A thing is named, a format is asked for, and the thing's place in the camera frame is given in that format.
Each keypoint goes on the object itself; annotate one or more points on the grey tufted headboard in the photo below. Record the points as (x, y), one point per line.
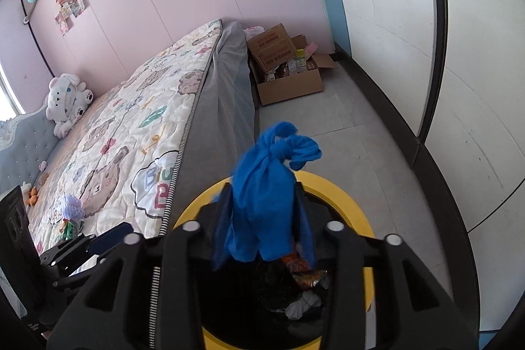
(24, 153)

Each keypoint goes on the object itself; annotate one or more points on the window with white frame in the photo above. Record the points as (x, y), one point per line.
(8, 95)

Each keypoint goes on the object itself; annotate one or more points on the orange snack wrapper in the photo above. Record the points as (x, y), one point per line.
(305, 272)

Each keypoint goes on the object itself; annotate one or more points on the small purple haired doll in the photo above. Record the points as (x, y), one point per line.
(73, 214)

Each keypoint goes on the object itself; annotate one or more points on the yellow rimmed black trash bin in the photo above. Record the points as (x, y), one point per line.
(344, 202)

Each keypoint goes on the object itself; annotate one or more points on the bed with cartoon quilt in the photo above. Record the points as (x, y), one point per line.
(123, 128)

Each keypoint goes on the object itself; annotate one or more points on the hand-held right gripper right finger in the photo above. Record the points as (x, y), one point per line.
(306, 233)

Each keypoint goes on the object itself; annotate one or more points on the white sliding door black frame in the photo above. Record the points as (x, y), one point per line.
(389, 26)

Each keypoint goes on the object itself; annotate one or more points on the open cardboard box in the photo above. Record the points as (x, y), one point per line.
(291, 87)

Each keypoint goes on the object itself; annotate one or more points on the white plush dog toy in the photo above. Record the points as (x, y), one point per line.
(65, 104)

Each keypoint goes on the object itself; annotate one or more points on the blue cloth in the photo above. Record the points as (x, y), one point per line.
(262, 202)

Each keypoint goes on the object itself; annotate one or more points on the small orange plush toy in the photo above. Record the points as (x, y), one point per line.
(32, 196)

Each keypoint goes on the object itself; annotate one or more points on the grey bed base cover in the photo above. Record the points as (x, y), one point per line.
(225, 100)

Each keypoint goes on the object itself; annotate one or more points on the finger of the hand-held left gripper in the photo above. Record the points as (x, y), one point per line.
(110, 237)
(76, 274)

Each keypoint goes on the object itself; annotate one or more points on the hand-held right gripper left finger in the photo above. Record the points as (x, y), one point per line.
(180, 251)

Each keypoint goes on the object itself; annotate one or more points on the pile of small packets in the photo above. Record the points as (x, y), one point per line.
(293, 67)

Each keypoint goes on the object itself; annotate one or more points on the white tissue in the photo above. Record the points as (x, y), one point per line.
(301, 305)

